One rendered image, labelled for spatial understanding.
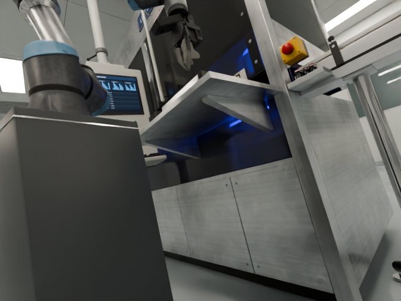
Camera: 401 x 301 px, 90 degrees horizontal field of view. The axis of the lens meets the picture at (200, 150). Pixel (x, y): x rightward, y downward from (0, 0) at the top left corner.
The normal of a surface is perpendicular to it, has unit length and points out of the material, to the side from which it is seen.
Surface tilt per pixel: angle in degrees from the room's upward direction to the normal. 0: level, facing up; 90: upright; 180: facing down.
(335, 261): 90
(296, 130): 90
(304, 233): 90
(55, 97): 72
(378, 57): 90
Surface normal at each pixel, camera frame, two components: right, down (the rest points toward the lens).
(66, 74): 0.78, -0.27
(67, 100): 0.59, -0.54
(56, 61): 0.62, -0.26
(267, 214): -0.76, 0.09
